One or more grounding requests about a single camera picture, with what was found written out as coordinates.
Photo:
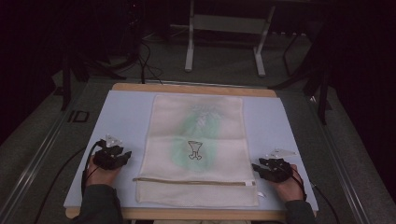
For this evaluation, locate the green garment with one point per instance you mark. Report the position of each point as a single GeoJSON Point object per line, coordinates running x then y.
{"type": "Point", "coordinates": [202, 126]}

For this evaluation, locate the white metal stand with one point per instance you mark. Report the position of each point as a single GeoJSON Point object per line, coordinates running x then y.
{"type": "Point", "coordinates": [224, 24]}

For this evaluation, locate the black stand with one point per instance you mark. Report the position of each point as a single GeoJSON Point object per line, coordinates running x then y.
{"type": "Point", "coordinates": [317, 81]}
{"type": "Point", "coordinates": [77, 67]}

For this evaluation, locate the person's left hand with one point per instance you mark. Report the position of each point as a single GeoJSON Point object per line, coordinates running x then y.
{"type": "Point", "coordinates": [101, 175]}

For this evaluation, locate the light blue table mat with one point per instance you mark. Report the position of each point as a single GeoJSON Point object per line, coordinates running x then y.
{"type": "Point", "coordinates": [124, 118]}

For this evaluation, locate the person's right hand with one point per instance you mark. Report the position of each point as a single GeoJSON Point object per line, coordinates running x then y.
{"type": "Point", "coordinates": [288, 188]}

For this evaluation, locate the white mesh laundry bag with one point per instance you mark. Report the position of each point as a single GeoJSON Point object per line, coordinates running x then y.
{"type": "Point", "coordinates": [174, 149]}

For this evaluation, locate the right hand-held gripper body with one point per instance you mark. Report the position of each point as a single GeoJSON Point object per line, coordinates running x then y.
{"type": "Point", "coordinates": [278, 171]}

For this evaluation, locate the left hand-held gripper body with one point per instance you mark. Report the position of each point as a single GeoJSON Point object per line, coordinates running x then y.
{"type": "Point", "coordinates": [104, 157]}

